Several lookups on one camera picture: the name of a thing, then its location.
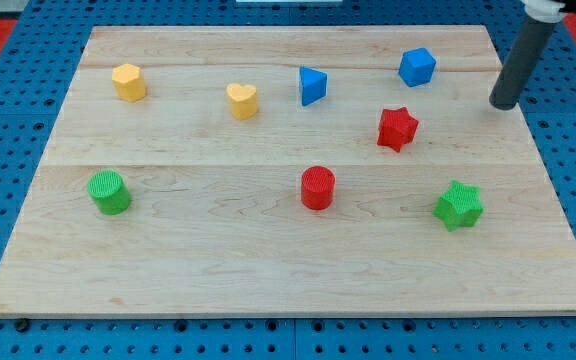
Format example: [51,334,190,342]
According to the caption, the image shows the green cylinder block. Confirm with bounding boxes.
[87,170,131,215]

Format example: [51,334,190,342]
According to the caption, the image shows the blue triangle block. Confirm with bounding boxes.
[299,67,328,106]

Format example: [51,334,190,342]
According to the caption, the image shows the blue cube block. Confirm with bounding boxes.
[398,47,436,87]

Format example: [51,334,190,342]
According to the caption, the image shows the yellow heart block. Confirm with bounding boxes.
[226,83,259,120]

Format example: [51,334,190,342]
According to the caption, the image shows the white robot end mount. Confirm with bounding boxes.
[520,0,576,23]

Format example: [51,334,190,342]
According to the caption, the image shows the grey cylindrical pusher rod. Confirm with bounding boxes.
[489,16,557,110]

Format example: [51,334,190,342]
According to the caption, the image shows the red star block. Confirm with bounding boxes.
[377,107,419,152]

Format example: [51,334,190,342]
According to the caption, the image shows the green star block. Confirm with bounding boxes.
[433,180,484,232]

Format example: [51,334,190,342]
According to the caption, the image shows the light wooden board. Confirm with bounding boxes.
[0,25,576,319]

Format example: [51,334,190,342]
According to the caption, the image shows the red cylinder block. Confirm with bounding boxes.
[301,166,336,210]

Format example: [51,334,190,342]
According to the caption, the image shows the yellow hexagon block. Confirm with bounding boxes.
[111,63,147,102]

